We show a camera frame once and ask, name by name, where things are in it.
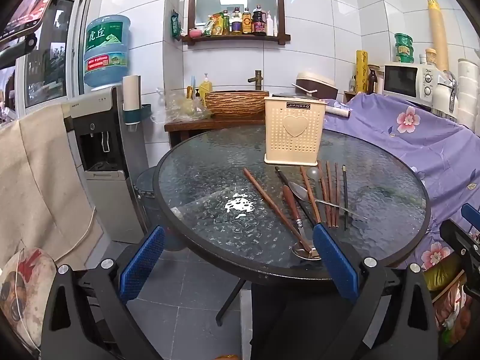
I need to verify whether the round glass table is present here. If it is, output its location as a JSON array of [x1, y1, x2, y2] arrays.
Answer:
[[153, 124, 431, 327]]

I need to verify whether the white thermos jug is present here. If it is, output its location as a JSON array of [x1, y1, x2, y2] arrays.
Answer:
[[431, 71, 459, 121]]

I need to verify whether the brown and white rice cooker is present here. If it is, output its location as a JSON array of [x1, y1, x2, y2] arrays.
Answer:
[[292, 71, 336, 100]]

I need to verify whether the clear plastic bag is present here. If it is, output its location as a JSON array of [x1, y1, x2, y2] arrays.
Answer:
[[152, 88, 212, 122]]

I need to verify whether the beige plastic utensil holder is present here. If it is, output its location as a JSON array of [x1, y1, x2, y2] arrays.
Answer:
[[263, 96, 326, 166]]

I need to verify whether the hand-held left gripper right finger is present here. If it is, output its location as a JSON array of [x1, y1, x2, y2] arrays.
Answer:
[[312, 223, 439, 360]]

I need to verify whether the beige cloth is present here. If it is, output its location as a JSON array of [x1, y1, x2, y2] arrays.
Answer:
[[0, 103, 104, 271]]

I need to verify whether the yellow pouch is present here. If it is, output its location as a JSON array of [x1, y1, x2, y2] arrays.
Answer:
[[204, 14, 224, 36]]

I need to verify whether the white cable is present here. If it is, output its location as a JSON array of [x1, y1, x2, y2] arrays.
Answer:
[[56, 202, 97, 267]]

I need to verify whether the paper cup dispenser tube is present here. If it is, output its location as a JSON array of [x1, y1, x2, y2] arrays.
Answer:
[[122, 75, 152, 125]]

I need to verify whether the brown wooden chopstick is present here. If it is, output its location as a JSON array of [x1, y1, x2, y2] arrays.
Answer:
[[299, 166, 322, 225], [317, 160, 332, 229], [244, 169, 312, 250], [334, 162, 341, 229], [325, 160, 337, 229], [243, 168, 315, 253]]

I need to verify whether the wooden counter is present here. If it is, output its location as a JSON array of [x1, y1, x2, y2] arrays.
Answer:
[[164, 114, 267, 149]]

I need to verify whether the white microwave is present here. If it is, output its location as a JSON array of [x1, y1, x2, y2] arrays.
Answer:
[[382, 62, 437, 102]]

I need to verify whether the large cream paper roll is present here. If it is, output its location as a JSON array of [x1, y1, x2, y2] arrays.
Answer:
[[427, 0, 451, 72]]

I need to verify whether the dark soy sauce bottle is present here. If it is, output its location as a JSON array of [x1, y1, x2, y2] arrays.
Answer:
[[252, 5, 267, 35]]

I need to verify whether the bronze faucet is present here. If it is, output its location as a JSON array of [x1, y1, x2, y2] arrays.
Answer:
[[247, 70, 265, 91]]

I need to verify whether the phone on black mount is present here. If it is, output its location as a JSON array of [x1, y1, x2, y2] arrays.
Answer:
[[0, 0, 64, 70]]

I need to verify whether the clear plastic spoon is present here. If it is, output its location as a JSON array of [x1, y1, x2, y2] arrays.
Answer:
[[306, 166, 325, 196]]

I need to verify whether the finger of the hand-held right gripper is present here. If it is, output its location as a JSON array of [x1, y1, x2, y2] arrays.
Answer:
[[439, 219, 480, 298], [461, 203, 480, 233]]

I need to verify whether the woven pattern wash basin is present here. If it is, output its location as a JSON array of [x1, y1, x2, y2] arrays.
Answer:
[[204, 90, 270, 118]]

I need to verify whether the yellow soap bottle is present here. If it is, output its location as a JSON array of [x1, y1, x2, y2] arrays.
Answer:
[[199, 73, 213, 100]]

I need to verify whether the colourful cloth bundle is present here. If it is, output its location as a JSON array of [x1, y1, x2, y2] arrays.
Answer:
[[424, 259, 471, 342]]

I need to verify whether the wooden handled metal spoon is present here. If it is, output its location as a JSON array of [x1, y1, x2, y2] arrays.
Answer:
[[281, 184, 324, 260]]

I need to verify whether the blue water jug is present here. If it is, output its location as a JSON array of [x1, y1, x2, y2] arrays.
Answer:
[[83, 15, 132, 91]]

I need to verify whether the black chopstick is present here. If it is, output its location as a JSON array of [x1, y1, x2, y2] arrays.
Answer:
[[275, 166, 319, 233], [342, 164, 349, 231]]

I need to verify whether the green packet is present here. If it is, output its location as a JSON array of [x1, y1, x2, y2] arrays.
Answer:
[[170, 9, 182, 40]]

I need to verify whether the window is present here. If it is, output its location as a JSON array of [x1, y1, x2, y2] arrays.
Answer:
[[24, 0, 92, 111]]

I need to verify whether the grey water dispenser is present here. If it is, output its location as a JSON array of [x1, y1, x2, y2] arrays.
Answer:
[[62, 85, 147, 244]]

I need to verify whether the wooden framed mirror shelf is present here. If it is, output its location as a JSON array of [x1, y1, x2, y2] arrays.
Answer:
[[182, 0, 291, 47]]

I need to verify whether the stack of white paper cups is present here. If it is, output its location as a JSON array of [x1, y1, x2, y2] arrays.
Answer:
[[457, 58, 480, 132]]

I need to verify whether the purple floral cloth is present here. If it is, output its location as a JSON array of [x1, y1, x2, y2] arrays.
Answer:
[[320, 94, 480, 271]]

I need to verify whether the patterned cushion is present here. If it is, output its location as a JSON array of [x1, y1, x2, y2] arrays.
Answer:
[[0, 247, 57, 349]]

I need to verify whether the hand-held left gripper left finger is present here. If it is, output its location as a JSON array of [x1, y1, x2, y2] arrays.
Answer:
[[40, 226, 166, 360]]

